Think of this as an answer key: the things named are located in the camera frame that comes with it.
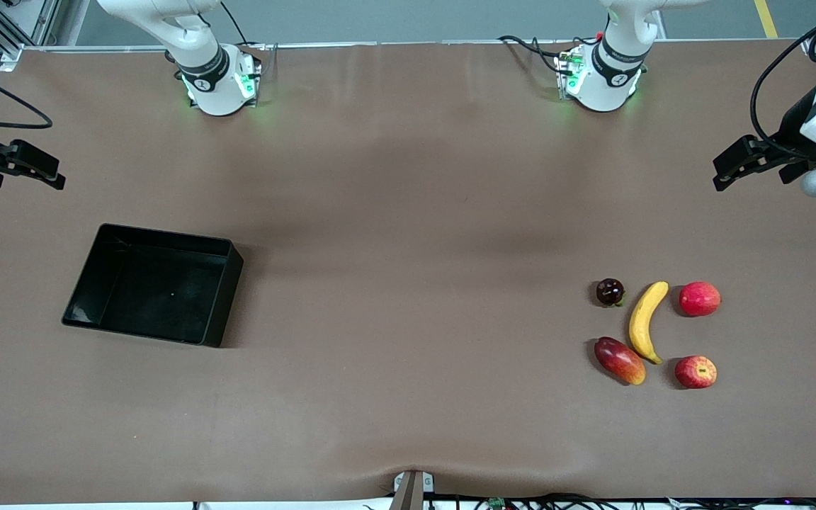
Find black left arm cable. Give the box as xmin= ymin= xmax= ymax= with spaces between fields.
xmin=749 ymin=0 xmax=816 ymax=160

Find yellow banana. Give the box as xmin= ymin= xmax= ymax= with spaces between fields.
xmin=628 ymin=281 xmax=669 ymax=365

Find red yellow mango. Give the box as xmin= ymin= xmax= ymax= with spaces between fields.
xmin=594 ymin=336 xmax=647 ymax=386

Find black left base cables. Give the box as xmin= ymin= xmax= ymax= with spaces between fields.
xmin=499 ymin=34 xmax=575 ymax=72

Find plain red apple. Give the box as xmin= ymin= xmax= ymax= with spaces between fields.
xmin=679 ymin=281 xmax=722 ymax=317

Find aluminium frame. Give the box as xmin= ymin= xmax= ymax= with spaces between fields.
xmin=0 ymin=0 xmax=62 ymax=72

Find black right base cable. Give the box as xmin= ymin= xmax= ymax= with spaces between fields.
xmin=220 ymin=0 xmax=267 ymax=50

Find brown table cover mat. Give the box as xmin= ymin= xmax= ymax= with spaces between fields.
xmin=0 ymin=39 xmax=816 ymax=505

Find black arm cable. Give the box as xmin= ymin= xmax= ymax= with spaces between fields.
xmin=0 ymin=60 xmax=53 ymax=130
xmin=749 ymin=0 xmax=816 ymax=160

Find metal table clamp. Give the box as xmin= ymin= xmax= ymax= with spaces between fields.
xmin=392 ymin=470 xmax=436 ymax=510

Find red apple with yellow patch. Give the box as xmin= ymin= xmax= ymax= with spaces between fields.
xmin=675 ymin=356 xmax=718 ymax=390

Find black plastic box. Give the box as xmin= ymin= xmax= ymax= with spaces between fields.
xmin=61 ymin=223 xmax=244 ymax=349

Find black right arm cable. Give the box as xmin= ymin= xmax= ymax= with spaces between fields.
xmin=0 ymin=60 xmax=53 ymax=130

